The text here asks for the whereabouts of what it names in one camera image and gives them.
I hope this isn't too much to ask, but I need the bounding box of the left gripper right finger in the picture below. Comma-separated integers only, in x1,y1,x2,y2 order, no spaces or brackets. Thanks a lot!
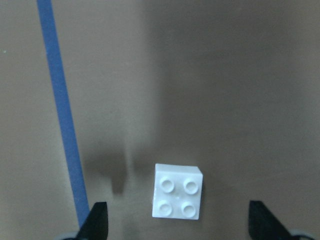
248,200,295,240

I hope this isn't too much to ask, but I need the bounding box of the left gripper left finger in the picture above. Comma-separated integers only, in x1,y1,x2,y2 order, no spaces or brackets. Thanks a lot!
74,201,109,240

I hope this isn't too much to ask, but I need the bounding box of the white block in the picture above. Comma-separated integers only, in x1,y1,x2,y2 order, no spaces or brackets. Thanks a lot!
152,163,203,220

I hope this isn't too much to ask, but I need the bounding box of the brown paper table cover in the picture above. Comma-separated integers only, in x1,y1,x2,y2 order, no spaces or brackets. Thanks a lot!
0,0,320,240

